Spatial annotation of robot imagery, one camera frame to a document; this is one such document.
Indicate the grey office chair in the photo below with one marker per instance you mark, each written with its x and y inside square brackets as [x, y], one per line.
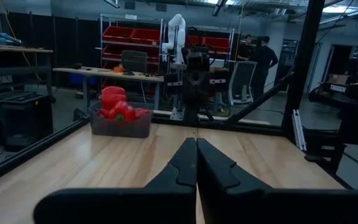
[242, 77]

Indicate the blue object on workbench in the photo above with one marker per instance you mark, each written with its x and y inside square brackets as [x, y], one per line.
[2, 39]

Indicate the metal shelf rack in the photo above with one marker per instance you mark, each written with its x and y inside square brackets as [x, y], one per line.
[129, 18]
[225, 29]

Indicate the black Trossen labelled robot arm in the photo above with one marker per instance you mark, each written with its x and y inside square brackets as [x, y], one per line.
[346, 93]

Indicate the black cabinet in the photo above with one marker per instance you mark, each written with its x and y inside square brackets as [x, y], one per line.
[23, 118]

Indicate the wooden desk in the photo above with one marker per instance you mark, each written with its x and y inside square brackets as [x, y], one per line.
[104, 74]

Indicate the white aluminium bracket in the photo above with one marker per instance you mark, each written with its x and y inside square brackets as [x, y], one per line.
[298, 129]

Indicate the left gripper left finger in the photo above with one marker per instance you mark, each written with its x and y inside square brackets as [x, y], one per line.
[154, 205]

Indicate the cardboard box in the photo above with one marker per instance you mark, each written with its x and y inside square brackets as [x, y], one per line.
[339, 79]

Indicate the person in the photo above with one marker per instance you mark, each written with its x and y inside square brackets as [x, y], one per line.
[245, 49]
[263, 62]

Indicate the translucent grey plastic basket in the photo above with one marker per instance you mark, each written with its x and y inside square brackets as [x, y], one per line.
[120, 127]

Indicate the red storage bin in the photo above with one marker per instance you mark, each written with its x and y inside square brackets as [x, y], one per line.
[118, 33]
[112, 52]
[146, 36]
[216, 43]

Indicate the small orange object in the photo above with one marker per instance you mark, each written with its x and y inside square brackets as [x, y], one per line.
[118, 69]

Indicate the black table edge rail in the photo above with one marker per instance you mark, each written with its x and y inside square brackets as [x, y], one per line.
[26, 149]
[244, 127]

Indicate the black diagonal frame brace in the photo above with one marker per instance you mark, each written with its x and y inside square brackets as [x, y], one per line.
[259, 99]

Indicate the wooden workbench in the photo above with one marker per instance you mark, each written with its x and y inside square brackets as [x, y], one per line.
[14, 49]

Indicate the large red bell pepper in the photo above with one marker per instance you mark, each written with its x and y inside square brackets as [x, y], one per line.
[113, 95]

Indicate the black vertical frame post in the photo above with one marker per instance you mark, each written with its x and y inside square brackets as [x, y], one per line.
[304, 62]

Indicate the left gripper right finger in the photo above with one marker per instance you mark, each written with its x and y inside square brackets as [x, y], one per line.
[244, 205]

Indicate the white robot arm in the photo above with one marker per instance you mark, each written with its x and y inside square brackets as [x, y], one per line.
[177, 34]

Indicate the dark grey chair back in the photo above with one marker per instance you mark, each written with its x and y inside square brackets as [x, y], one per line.
[134, 61]

